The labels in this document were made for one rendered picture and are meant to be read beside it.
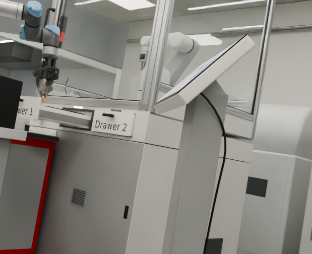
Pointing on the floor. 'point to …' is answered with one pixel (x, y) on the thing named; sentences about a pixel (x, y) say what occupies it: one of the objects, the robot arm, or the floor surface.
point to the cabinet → (125, 197)
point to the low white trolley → (23, 194)
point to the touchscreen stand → (195, 175)
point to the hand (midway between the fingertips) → (42, 95)
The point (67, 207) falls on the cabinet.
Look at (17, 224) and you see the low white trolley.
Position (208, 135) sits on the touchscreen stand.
